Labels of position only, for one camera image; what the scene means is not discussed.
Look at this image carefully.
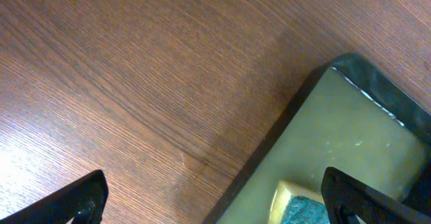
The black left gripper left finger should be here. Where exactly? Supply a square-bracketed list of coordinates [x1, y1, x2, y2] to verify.
[1, 170, 108, 224]

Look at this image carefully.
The yellow green scrub sponge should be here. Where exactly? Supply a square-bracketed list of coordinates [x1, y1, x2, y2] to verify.
[268, 181, 330, 224]

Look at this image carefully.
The dark green water tray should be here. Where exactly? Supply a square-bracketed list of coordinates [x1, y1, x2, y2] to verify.
[205, 54, 430, 223]

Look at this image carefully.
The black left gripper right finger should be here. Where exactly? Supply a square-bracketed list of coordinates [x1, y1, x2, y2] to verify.
[321, 167, 430, 224]

